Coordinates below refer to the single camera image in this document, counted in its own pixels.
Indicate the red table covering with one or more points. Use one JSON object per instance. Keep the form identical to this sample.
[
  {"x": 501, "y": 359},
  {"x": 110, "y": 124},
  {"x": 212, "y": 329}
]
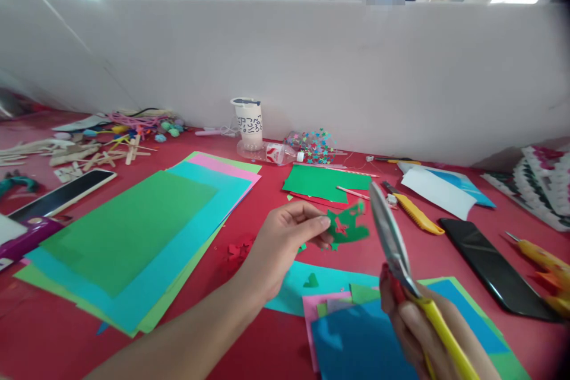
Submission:
[{"x": 53, "y": 344}]

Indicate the red paper sheet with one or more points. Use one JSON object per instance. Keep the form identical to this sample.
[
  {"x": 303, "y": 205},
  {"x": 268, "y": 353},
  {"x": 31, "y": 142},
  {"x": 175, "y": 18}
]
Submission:
[{"x": 327, "y": 203}]

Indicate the stack of white plastic trays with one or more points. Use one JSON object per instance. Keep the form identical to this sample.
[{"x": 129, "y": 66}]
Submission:
[{"x": 541, "y": 184}]

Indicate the person's left thumb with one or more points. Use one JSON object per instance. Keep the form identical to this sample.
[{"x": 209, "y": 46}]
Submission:
[{"x": 314, "y": 225}]

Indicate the white patterned tumbler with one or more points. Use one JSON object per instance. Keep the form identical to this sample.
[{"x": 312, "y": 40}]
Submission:
[{"x": 249, "y": 124}]

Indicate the pile of red paper scraps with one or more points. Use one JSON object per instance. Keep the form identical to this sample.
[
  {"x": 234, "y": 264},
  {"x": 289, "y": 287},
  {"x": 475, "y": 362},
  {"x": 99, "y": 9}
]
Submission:
[{"x": 236, "y": 251}]

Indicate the large pink paper sheet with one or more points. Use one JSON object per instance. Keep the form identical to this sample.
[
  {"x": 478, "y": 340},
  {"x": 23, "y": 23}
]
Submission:
[{"x": 231, "y": 170}]

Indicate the clear plastic water bottle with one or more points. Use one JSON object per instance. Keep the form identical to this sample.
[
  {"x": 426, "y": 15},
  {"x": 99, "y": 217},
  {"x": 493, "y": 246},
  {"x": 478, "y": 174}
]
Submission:
[{"x": 271, "y": 153}]

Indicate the cut cyan paper sheet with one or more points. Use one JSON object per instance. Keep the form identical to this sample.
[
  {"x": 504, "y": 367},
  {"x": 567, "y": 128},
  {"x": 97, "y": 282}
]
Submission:
[{"x": 294, "y": 291}]

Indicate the yellow and black pen tool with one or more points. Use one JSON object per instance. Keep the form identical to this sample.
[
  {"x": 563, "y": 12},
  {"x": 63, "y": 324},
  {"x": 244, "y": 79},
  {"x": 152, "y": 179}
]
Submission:
[{"x": 396, "y": 160}]

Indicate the pile of coloured pompoms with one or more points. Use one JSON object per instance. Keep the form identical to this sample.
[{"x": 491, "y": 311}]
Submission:
[{"x": 171, "y": 128}]

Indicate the black smartphone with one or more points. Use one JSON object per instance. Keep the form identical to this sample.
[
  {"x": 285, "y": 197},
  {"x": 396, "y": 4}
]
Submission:
[{"x": 487, "y": 264}]

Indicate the pile of wooden craft sticks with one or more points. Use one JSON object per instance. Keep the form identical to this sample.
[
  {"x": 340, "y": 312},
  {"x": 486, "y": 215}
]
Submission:
[{"x": 71, "y": 153}]

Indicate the person's left fingers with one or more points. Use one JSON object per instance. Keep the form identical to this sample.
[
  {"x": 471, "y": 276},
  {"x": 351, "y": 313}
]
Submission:
[{"x": 320, "y": 242}]

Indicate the yellow utility knife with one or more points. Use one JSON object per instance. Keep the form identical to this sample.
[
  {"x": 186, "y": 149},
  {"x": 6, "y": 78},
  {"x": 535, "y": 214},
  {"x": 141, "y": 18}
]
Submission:
[{"x": 414, "y": 213}]

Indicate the blue paper sheet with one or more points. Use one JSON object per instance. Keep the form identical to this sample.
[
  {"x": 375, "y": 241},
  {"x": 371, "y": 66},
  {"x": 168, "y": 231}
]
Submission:
[{"x": 356, "y": 344}]

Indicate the bundle of pink pipe cleaners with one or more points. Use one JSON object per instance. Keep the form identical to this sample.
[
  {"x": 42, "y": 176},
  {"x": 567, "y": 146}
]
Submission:
[{"x": 133, "y": 119}]

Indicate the green paper cutout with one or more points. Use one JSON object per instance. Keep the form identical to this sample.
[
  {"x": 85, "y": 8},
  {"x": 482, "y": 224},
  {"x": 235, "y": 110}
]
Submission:
[{"x": 349, "y": 228}]

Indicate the small pink paper sheet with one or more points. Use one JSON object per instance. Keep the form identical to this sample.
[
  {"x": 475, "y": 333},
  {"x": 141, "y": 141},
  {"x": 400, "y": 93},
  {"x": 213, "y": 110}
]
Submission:
[{"x": 314, "y": 322}]

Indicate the person's right fingers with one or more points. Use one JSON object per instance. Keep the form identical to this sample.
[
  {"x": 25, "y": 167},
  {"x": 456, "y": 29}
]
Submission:
[{"x": 388, "y": 295}]

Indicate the yellow glue gun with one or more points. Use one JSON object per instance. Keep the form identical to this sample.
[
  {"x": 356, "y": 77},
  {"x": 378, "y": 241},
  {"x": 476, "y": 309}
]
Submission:
[{"x": 545, "y": 271}]

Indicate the large light green paper sheet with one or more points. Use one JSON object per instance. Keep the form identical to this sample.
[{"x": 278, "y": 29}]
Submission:
[{"x": 173, "y": 308}]

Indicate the small green paper heart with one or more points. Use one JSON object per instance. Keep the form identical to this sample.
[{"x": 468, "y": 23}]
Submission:
[{"x": 311, "y": 281}]

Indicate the short pink striped stick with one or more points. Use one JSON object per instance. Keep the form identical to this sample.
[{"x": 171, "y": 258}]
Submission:
[{"x": 352, "y": 192}]

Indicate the cut dark green paper sheet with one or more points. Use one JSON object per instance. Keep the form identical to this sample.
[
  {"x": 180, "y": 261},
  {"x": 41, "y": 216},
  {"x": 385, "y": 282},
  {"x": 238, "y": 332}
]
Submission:
[{"x": 320, "y": 182}]

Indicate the large dark green paper sheet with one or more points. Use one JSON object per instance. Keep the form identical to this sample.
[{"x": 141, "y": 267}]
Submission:
[{"x": 129, "y": 228}]

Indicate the person's right hand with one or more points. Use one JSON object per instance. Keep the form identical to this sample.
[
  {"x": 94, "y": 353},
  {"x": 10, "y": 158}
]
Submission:
[{"x": 450, "y": 344}]

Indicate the person's right thumb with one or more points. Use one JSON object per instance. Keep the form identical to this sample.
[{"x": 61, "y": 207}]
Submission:
[{"x": 412, "y": 326}]

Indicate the bag of coloured paper stars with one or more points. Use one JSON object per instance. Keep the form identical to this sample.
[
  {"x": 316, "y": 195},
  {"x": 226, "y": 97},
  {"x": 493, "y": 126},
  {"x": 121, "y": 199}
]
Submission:
[{"x": 314, "y": 146}]

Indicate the purple plastic tool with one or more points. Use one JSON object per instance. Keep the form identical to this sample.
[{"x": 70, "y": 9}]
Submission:
[{"x": 31, "y": 235}]

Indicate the person's left hand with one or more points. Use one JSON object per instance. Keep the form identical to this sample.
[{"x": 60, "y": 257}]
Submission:
[{"x": 276, "y": 246}]

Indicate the long pink striped stick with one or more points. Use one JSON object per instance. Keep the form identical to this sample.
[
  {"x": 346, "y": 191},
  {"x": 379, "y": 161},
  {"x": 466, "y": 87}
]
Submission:
[{"x": 356, "y": 172}]

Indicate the person's left index finger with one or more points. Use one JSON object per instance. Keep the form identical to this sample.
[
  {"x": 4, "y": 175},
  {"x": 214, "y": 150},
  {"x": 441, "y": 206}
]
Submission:
[{"x": 305, "y": 208}]

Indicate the large cyan paper sheet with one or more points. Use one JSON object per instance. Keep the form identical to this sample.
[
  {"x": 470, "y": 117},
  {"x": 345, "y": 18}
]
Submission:
[{"x": 209, "y": 228}]

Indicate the cyan paper under white sheet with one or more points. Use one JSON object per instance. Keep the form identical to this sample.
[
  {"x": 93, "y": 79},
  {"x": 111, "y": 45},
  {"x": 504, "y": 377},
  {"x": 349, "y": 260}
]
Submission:
[{"x": 478, "y": 195}]

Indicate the small light green paper sheet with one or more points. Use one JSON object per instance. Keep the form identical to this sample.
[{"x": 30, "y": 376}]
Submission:
[{"x": 503, "y": 366}]

